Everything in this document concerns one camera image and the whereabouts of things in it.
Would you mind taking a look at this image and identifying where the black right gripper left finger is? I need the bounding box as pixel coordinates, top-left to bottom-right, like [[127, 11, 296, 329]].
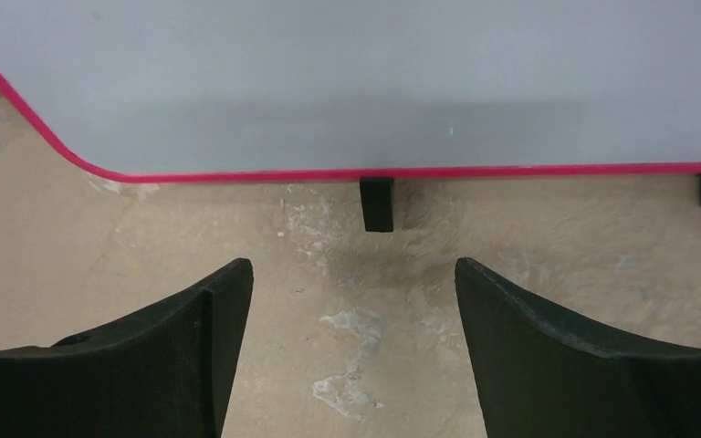
[[0, 258, 254, 437]]

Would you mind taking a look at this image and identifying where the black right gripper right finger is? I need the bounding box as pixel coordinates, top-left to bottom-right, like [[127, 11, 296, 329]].
[[455, 257, 701, 437]]

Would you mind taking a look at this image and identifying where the pink-framed whiteboard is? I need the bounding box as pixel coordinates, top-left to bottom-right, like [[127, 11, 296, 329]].
[[0, 1, 701, 183]]

